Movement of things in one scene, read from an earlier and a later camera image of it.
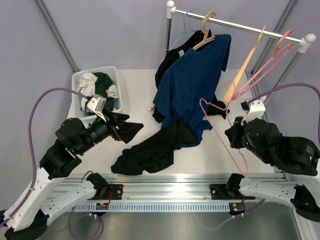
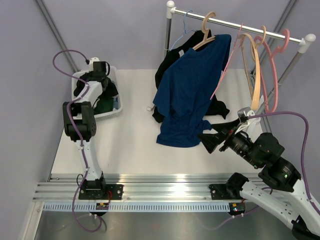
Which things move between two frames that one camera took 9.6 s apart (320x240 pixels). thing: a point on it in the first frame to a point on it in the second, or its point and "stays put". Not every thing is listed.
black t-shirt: (155, 152) to (109, 89)
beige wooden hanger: (206, 31) stays put
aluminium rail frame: (163, 186) stays put
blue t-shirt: (186, 91) stays put
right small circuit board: (236, 208) stays put
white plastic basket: (78, 111) stays put
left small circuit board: (102, 206) stays put
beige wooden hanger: (244, 62) to (255, 45)
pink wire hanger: (239, 150) to (228, 58)
